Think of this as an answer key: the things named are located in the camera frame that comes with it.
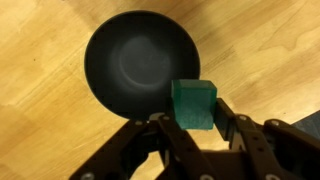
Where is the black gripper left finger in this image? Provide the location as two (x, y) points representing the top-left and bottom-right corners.
(68, 112), (218, 180)

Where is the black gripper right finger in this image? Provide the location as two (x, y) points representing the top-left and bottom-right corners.
(214, 97), (320, 180)

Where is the green block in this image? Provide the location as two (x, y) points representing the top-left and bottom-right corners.
(170, 78), (218, 132)

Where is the black bowl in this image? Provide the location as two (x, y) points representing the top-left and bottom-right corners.
(83, 9), (202, 122)

